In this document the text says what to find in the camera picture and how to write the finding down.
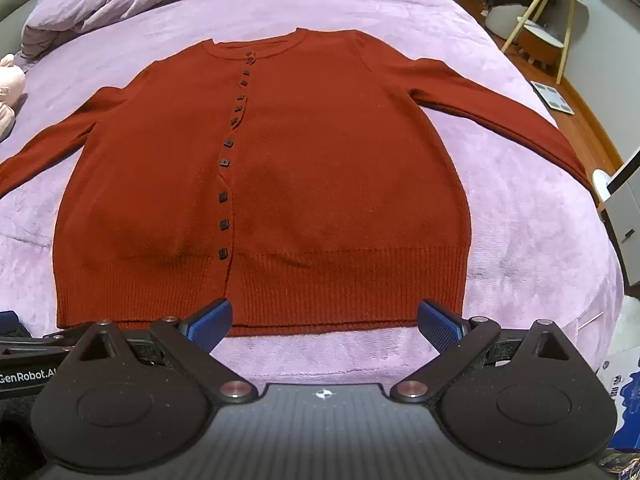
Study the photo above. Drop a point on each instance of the white round pouf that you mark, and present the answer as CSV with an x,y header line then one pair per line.
x,y
502,22

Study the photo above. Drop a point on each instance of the red knit button cardigan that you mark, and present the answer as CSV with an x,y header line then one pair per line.
x,y
325,185

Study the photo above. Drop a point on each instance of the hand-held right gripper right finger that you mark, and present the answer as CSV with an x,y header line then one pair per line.
x,y
437,326

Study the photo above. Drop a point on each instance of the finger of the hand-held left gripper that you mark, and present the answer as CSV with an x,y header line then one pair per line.
x,y
52,342
7,321

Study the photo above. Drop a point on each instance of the side table with yellow legs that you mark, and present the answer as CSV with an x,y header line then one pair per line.
x,y
537,5

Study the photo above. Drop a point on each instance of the bathroom scale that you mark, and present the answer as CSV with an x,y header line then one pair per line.
x,y
551,97

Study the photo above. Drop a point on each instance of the blue printed box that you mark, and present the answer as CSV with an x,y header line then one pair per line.
x,y
625,400

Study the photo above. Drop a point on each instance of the white cabinet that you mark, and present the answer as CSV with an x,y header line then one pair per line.
x,y
625,220

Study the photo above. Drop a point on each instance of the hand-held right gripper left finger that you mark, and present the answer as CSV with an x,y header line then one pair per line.
x,y
212,324

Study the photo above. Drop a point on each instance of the pink plush toy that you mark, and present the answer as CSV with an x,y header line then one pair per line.
x,y
10,82

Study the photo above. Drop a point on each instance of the round wooden footstool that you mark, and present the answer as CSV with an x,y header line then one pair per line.
x,y
542,45

